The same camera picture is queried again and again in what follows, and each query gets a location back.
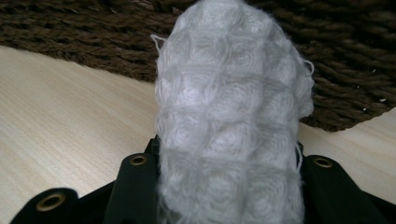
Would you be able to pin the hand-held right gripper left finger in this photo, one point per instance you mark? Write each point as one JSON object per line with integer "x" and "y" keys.
{"x": 154, "y": 145}

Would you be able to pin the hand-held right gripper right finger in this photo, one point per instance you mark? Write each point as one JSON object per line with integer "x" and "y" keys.
{"x": 300, "y": 152}

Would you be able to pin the white knitted cloth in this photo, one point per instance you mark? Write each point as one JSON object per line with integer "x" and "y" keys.
{"x": 230, "y": 109}

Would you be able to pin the brown woven basket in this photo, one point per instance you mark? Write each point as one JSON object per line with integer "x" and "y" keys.
{"x": 77, "y": 34}

